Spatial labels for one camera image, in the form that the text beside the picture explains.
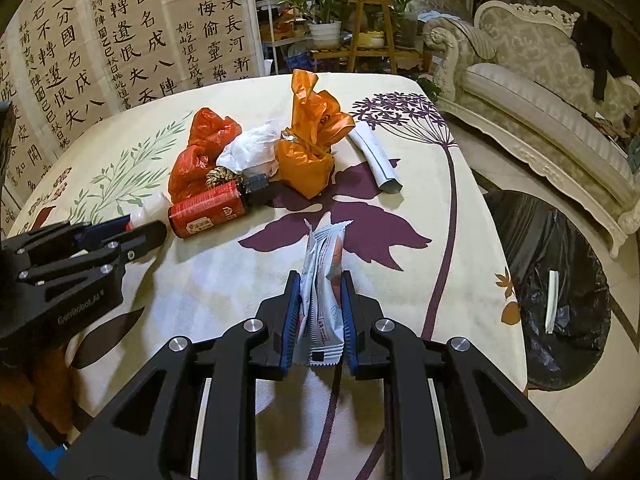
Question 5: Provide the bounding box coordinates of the red labelled dark bottle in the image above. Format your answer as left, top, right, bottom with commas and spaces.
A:
168, 174, 273, 238

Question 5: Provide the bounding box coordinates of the red plastic bag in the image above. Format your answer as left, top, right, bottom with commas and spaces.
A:
168, 107, 242, 204

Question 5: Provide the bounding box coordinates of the white paper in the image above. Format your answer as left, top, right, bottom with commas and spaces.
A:
216, 120, 281, 178

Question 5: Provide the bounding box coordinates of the white snack wrapper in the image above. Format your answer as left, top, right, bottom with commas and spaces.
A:
293, 220, 352, 366

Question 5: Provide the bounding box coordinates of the orange plastic bag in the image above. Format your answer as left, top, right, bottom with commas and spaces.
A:
276, 70, 355, 200

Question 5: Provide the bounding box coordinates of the white paper tube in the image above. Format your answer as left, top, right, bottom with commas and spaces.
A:
127, 192, 171, 231

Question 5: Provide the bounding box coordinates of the black bag lined trash bin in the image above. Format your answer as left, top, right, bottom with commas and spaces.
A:
484, 190, 611, 391

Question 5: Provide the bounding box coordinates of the pine cone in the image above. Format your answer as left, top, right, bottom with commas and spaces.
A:
205, 166, 243, 190

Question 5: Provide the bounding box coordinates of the white tube in bin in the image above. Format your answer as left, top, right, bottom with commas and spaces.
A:
544, 270, 560, 334

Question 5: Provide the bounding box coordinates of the floral cream tablecloth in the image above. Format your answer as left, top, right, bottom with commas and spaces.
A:
9, 74, 527, 444

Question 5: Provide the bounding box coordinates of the calligraphy folding screen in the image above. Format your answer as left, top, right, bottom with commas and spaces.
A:
1, 0, 264, 231

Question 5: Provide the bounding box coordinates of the white rolled paper packet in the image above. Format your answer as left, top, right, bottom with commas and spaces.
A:
347, 122, 402, 194

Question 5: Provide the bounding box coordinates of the wooden plant stand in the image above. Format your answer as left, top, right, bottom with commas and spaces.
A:
310, 0, 432, 75

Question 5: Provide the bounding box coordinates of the small green floor plant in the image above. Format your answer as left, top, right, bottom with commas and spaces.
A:
416, 77, 442, 103

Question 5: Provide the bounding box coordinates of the ornate white grey sofa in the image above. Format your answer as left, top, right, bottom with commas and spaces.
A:
422, 0, 639, 257

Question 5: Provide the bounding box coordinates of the grey striped cushion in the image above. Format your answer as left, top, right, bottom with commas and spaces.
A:
452, 20, 497, 61

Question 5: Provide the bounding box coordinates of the black garment on sofa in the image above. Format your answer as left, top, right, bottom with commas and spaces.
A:
572, 12, 627, 102

